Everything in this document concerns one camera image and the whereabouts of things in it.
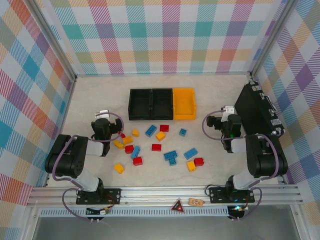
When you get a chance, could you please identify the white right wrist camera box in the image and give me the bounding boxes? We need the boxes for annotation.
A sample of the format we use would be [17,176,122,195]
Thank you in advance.
[221,105,236,118]

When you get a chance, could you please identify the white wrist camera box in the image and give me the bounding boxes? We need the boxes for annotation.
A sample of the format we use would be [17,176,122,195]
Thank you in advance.
[221,105,236,118]
[94,109,110,120]

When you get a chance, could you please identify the red triangle sign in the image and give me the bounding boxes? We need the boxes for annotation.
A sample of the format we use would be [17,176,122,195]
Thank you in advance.
[171,198,185,215]

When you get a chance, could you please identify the long blue lego brick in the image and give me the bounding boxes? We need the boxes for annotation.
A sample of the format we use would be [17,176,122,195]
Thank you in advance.
[183,147,199,160]

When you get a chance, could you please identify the blue T-shaped lego piece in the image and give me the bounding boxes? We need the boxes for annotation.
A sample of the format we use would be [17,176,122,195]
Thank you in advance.
[163,150,180,167]

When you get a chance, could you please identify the aluminium floor rail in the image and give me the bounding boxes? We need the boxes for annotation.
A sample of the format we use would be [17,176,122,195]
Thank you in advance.
[42,76,78,188]
[75,72,253,78]

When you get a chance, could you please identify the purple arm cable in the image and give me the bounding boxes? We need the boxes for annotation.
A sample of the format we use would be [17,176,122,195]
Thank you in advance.
[51,111,125,222]
[201,109,281,222]

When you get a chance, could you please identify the small wooden tag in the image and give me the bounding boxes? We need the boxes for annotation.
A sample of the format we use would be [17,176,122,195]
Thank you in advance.
[187,197,205,207]

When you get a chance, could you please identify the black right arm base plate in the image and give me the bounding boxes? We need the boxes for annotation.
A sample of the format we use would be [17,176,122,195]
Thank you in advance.
[208,186,256,205]

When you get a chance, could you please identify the slotted grey cable duct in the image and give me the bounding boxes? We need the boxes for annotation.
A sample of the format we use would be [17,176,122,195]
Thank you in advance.
[39,208,230,218]

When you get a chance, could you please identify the aluminium frame post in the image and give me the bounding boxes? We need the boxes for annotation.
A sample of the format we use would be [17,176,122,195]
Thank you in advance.
[249,0,300,78]
[26,0,78,82]

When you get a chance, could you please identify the small power connector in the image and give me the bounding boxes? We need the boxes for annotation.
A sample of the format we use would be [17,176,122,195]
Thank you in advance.
[228,204,251,214]
[86,206,112,216]

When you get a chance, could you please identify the black plastic bin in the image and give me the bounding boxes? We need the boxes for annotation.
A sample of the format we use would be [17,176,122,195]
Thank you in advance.
[151,88,175,121]
[128,88,154,121]

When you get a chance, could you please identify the yellow plastic bin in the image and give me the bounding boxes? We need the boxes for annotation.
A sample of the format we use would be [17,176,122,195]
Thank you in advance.
[172,87,198,121]

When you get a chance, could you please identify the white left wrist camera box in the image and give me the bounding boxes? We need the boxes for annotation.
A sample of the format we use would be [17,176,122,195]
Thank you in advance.
[94,109,110,120]

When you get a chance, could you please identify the wide aluminium mounting rail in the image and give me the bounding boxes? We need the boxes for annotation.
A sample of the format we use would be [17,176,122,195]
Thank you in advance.
[26,185,304,209]

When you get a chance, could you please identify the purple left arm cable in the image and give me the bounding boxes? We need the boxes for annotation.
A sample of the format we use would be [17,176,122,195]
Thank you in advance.
[51,111,125,222]

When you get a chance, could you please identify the black hard case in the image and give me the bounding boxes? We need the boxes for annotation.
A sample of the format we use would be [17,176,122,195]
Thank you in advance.
[234,79,286,138]

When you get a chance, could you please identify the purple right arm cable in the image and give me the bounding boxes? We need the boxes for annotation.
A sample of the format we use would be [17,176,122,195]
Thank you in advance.
[201,109,281,222]

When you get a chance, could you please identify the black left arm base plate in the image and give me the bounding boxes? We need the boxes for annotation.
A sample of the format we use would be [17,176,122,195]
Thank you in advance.
[76,187,122,206]

